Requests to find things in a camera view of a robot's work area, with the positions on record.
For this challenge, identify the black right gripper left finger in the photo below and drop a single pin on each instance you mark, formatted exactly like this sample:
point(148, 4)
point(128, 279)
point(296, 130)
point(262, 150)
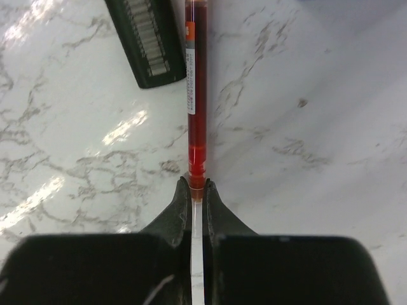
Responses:
point(151, 266)

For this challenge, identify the pink highlighter black body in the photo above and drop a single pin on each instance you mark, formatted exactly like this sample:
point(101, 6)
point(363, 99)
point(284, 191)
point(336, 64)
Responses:
point(149, 36)

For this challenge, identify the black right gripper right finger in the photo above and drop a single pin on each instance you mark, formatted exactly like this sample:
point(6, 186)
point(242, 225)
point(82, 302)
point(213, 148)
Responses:
point(241, 266)

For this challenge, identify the red ink pen refill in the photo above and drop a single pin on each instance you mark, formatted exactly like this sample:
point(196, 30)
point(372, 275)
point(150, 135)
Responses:
point(196, 90)

